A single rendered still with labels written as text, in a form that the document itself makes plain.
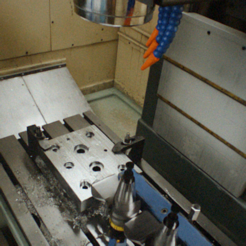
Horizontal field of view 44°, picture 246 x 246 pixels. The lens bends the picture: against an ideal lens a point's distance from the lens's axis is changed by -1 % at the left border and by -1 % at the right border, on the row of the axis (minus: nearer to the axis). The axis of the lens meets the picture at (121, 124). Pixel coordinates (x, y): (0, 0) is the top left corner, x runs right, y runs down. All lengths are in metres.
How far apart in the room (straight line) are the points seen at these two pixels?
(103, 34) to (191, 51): 0.98
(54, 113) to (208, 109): 0.88
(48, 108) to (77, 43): 0.44
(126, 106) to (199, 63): 1.06
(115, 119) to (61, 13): 0.69
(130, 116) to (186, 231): 1.43
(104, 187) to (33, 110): 1.08
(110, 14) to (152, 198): 0.35
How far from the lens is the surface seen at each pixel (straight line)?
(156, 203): 0.61
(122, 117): 1.93
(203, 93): 1.08
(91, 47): 1.95
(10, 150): 1.21
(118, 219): 0.60
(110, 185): 0.64
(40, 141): 1.06
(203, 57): 1.04
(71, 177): 0.96
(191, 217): 0.92
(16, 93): 1.71
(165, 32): 0.49
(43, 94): 1.73
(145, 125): 1.40
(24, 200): 1.04
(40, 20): 1.73
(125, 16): 0.56
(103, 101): 2.07
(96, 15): 0.57
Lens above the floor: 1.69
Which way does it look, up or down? 36 degrees down
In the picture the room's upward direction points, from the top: 7 degrees clockwise
